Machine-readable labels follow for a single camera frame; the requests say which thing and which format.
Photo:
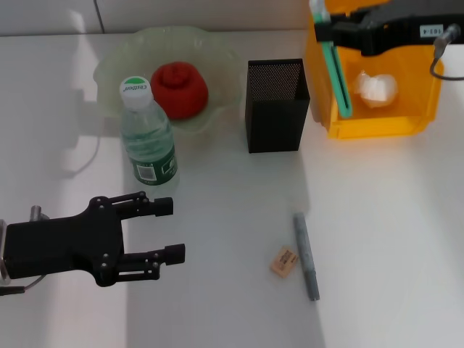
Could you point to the yellow plastic bin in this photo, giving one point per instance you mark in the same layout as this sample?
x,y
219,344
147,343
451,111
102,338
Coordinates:
x,y
380,127

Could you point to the grey pen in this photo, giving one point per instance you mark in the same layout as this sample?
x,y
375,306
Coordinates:
x,y
306,257

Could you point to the pale green glass fruit plate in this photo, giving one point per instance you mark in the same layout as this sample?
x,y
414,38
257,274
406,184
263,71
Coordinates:
x,y
217,72

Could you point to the green white toothbrush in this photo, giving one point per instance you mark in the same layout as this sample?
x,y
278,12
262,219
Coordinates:
x,y
342,98

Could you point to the black mesh pen holder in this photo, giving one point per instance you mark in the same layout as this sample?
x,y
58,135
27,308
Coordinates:
x,y
275,127

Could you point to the red-orange knitted orange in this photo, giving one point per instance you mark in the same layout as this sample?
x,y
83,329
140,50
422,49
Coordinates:
x,y
181,94

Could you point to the white paper ball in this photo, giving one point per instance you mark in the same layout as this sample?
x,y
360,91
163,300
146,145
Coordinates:
x,y
377,88

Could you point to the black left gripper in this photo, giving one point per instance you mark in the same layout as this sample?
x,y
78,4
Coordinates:
x,y
65,246

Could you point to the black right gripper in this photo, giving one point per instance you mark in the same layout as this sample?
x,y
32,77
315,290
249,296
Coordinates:
x,y
398,29

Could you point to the tan eraser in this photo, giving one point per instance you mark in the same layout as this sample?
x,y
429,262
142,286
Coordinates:
x,y
283,261

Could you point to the clear green-label water bottle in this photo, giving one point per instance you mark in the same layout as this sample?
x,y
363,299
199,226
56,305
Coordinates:
x,y
148,145

